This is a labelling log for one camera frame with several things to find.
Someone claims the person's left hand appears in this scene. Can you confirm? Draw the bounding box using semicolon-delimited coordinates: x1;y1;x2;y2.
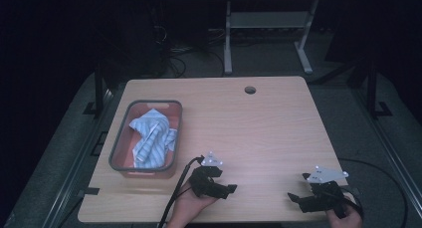
165;180;218;228

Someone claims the blue striped cloth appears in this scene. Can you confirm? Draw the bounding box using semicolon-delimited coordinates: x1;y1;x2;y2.
127;109;178;169

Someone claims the person's right hand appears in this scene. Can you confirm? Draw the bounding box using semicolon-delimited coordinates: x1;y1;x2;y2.
325;195;364;228

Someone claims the grey metal desk frame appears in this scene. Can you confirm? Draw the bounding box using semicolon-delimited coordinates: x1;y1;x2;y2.
223;0;320;76

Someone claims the black table edge bracket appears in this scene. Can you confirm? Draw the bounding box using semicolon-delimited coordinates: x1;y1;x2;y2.
79;186;101;199

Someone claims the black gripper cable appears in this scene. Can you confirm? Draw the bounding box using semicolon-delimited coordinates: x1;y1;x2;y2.
156;155;205;228
337;157;409;228

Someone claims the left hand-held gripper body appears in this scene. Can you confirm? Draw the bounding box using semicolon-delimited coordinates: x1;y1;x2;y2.
188;150;230;200

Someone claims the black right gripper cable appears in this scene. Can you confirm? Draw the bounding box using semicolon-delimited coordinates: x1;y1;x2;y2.
337;157;409;228

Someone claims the aluminium frame rail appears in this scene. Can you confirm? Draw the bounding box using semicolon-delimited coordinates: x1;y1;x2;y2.
42;88;115;228
351;88;422;220

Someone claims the black metal stand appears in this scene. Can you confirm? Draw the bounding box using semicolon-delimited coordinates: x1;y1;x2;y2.
347;55;393;120
83;60;115;118

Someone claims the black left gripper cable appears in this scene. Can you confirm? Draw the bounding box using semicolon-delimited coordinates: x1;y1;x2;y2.
156;155;205;228

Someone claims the tangle of floor cables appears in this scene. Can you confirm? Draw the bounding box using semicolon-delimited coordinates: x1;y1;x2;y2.
150;23;227;80

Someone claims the red basket with grey rim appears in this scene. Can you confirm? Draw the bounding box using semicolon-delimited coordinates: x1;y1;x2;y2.
107;99;184;180

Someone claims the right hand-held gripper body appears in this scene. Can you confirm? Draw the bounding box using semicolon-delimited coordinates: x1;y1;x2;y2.
300;165;350;220

